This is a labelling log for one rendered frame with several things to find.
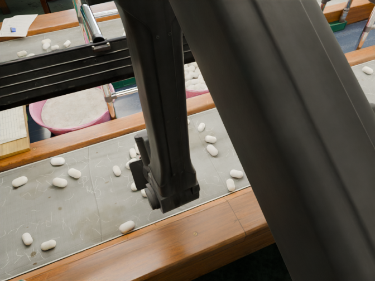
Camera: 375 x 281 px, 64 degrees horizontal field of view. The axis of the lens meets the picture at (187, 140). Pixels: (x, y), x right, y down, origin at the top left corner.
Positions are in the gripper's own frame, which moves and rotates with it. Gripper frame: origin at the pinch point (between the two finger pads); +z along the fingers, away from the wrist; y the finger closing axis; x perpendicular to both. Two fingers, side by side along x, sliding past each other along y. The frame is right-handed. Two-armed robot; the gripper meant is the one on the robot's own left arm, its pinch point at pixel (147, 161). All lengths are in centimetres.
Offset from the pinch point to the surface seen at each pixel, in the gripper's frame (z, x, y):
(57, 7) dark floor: 260, -107, 7
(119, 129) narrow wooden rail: 18.2, -7.3, 2.8
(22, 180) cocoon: 13.4, -2.4, 30.9
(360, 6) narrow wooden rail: 42, -26, -120
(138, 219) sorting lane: -2.2, 12.6, 6.6
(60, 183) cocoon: 9.5, 0.6, 21.8
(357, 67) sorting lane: 17, -3, -87
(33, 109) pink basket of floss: 34.1, -19.2, 25.3
